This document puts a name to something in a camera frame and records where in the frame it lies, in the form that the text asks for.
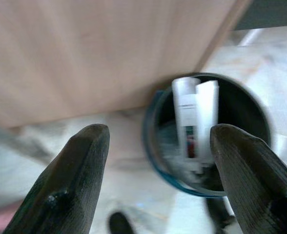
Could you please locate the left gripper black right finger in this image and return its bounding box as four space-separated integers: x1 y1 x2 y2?
209 123 287 234

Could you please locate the long white carton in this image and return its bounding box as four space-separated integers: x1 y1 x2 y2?
171 77 220 175

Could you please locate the black round rubbish bin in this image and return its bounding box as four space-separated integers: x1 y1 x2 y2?
142 72 273 197

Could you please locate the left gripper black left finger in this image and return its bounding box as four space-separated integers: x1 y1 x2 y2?
1 123 110 234

